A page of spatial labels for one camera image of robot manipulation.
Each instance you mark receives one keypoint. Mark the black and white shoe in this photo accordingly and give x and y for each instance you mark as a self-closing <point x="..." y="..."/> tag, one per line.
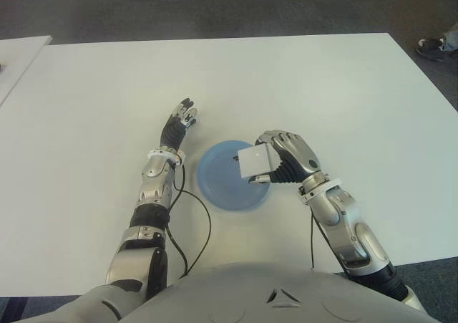
<point x="429" y="47"/>

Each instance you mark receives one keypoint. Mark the white square charger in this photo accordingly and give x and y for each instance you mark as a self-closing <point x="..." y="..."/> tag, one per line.
<point x="255" y="162"/>

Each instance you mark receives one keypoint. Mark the blue round plate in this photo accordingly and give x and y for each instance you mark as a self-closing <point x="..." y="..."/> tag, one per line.
<point x="218" y="179"/>

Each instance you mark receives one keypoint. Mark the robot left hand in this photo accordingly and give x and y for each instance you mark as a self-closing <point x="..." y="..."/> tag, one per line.
<point x="173" y="133"/>

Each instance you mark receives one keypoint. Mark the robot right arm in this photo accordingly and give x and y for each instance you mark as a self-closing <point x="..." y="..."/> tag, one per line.
<point x="343" y="226"/>

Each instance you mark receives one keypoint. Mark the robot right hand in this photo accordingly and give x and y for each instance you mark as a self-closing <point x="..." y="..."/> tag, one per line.
<point x="297" y="154"/>

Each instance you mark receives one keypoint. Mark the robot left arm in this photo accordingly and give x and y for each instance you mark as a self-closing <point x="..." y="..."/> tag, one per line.
<point x="154" y="187"/>

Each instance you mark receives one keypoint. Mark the white side table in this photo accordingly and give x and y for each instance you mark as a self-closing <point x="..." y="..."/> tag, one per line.
<point x="18" y="63"/>

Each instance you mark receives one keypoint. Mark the person's leg in jeans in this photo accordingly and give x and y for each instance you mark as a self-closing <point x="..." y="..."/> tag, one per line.
<point x="451" y="40"/>

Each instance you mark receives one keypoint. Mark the grey robot torso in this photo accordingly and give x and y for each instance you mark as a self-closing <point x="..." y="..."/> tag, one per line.
<point x="250" y="294"/>

